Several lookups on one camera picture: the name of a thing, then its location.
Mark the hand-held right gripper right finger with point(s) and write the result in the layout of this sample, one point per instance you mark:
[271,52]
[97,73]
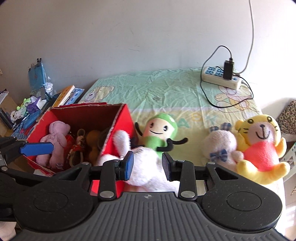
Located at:
[167,165]

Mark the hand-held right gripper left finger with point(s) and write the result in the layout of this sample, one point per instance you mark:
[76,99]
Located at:
[129,165]

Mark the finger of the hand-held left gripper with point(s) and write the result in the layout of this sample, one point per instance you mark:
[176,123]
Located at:
[27,175]
[37,148]

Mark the large white plush rabbit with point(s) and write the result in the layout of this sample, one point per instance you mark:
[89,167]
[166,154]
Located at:
[145,166]

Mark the pink plush bear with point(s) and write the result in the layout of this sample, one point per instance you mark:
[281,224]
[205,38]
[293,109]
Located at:
[57,136]

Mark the red cardboard box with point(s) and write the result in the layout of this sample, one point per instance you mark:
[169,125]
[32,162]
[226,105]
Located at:
[124,118]

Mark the white bunny with plaid ears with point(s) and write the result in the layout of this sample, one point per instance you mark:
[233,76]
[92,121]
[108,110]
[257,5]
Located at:
[219,143]

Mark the yellow tiger plush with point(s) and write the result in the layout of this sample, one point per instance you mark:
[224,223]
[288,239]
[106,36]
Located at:
[261,153]

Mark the green plush doll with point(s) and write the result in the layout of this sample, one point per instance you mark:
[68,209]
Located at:
[161,125]

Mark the purple toy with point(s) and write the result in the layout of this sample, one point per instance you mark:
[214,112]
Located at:
[33,106]

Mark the small beige red plush toy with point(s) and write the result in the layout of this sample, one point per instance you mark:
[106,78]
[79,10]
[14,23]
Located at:
[79,140]

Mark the brown plush toy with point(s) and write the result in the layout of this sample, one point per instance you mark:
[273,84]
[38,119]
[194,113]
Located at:
[93,139]

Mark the small green plush toy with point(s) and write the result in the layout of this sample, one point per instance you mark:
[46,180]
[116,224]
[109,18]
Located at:
[24,103]

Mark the yellow book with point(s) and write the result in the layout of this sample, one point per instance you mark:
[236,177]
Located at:
[63,95]

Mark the clear plastic bag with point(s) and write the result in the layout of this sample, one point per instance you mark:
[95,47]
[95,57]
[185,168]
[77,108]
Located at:
[48,88]

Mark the blue book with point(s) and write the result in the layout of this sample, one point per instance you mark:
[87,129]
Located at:
[75,95]

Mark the blue bag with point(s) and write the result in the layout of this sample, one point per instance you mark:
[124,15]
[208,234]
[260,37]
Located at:
[37,76]

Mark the white power strip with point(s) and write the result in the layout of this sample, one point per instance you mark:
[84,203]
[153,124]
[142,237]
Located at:
[212,78]

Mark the black charger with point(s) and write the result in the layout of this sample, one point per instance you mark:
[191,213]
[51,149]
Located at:
[227,69]

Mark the leopard print fabric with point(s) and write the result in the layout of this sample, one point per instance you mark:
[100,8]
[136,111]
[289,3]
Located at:
[288,118]

